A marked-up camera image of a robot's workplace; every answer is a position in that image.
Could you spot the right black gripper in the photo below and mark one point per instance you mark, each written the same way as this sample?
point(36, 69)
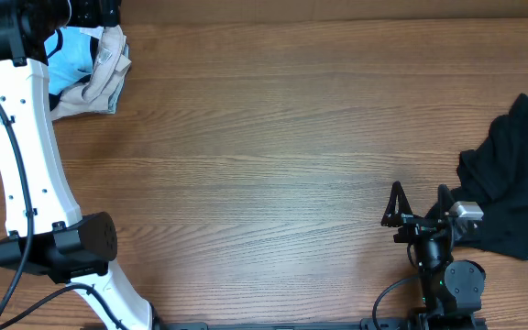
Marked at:
point(417, 225)

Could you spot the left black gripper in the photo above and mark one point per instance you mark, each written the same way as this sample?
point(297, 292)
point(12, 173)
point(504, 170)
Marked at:
point(93, 12)

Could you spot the light blue printed t-shirt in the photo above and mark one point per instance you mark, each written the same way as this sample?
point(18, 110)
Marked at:
point(69, 59)

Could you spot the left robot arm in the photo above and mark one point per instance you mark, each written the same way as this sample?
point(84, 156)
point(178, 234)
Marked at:
point(46, 232)

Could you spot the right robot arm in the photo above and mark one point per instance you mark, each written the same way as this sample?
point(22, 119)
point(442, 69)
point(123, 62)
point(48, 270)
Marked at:
point(451, 289)

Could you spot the folded grey garment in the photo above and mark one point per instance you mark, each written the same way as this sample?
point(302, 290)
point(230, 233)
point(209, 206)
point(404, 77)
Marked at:
point(118, 80)

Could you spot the folded beige garment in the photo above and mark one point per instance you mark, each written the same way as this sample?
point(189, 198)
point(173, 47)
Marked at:
point(81, 63)

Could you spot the black garment on right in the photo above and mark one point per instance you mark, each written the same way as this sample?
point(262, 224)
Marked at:
point(495, 176)

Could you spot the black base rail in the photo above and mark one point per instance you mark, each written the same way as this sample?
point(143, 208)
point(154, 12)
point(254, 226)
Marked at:
point(364, 324)

